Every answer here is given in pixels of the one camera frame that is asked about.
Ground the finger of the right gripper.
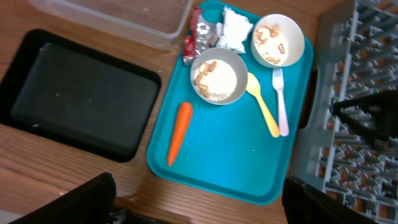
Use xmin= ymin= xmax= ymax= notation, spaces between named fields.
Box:
xmin=333 ymin=105 xmax=389 ymax=142
xmin=333 ymin=90 xmax=397 ymax=112

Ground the grey bowl with rice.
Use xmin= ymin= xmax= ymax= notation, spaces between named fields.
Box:
xmin=190 ymin=48 xmax=248 ymax=105

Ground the orange carrot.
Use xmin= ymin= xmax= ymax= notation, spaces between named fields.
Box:
xmin=167 ymin=102 xmax=193 ymax=166

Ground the red silver foil wrapper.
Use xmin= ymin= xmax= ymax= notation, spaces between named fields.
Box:
xmin=182 ymin=7 xmax=218 ymax=65

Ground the grey dishwasher rack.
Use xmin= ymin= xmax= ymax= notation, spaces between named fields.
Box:
xmin=290 ymin=0 xmax=397 ymax=223

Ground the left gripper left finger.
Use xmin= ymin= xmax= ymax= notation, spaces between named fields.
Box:
xmin=10 ymin=172 xmax=116 ymax=224

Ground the yellow plastic spoon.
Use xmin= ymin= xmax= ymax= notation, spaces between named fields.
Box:
xmin=246 ymin=73 xmax=280 ymax=138

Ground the crumpled white napkin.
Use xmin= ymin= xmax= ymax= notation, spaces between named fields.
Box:
xmin=216 ymin=6 xmax=253 ymax=54

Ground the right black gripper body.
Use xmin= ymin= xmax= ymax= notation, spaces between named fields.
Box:
xmin=373 ymin=102 xmax=397 ymax=152

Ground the teal plastic tray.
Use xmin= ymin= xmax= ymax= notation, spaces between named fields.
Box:
xmin=147 ymin=40 xmax=314 ymax=205

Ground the clear plastic bin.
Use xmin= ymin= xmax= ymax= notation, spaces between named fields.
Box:
xmin=29 ymin=0 xmax=193 ymax=51

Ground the black plastic tray bin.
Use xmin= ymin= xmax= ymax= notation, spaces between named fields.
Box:
xmin=1 ymin=29 xmax=162 ymax=162

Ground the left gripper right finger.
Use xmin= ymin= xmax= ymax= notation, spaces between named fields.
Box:
xmin=282 ymin=177 xmax=376 ymax=224

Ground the cream bowl with peanuts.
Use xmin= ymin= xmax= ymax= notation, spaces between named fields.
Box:
xmin=251 ymin=14 xmax=305 ymax=68

